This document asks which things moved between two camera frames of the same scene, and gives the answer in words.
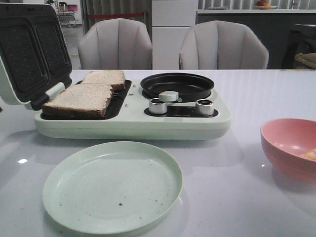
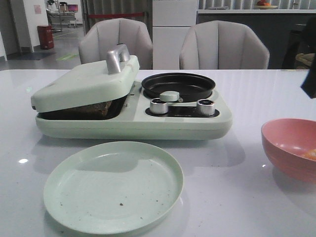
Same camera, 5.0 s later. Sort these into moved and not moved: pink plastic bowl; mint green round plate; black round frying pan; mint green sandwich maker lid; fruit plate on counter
Moved: mint green sandwich maker lid
Not moved: pink plastic bowl; fruit plate on counter; mint green round plate; black round frying pan
